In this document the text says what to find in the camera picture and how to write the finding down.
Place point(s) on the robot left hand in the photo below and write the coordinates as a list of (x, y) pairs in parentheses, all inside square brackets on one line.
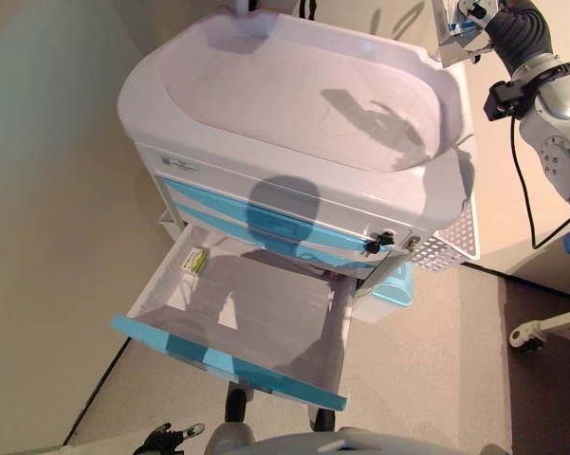
[(163, 441)]

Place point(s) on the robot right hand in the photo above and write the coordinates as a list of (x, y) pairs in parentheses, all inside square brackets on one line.
[(519, 33)]

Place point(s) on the white drawer blue wave front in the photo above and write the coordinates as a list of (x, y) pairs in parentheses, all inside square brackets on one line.
[(246, 303), (208, 196), (208, 215)]

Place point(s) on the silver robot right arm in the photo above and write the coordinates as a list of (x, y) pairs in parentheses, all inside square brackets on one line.
[(564, 104)]

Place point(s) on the small green white medicine box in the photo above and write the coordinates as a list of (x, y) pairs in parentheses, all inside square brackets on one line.
[(196, 260)]

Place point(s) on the grey robot torso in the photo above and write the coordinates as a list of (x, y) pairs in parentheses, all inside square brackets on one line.
[(313, 445)]

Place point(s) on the white perforated side basket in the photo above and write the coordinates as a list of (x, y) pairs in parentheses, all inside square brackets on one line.
[(450, 242)]

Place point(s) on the silver cart side latch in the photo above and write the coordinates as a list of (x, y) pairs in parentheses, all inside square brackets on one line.
[(411, 242)]

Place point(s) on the white medical cart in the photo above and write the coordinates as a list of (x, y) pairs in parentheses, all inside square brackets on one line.
[(289, 95)]

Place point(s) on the black-headed key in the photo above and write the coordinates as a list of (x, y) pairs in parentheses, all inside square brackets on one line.
[(372, 247), (384, 237)]

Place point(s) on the white plastic bin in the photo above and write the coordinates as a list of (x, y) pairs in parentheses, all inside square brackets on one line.
[(374, 310)]

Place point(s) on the cart brand label sticker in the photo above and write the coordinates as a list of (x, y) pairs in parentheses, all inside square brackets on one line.
[(180, 165)]

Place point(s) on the light blue waste bin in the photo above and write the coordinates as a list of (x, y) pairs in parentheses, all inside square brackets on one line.
[(398, 286)]

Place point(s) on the bed caster wheel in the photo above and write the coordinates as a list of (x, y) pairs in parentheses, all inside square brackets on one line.
[(526, 337)]

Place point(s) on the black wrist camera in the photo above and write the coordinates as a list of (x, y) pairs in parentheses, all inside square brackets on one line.
[(500, 102)]

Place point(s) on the white bed frame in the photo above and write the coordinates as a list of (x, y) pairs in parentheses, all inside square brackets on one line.
[(559, 322)]

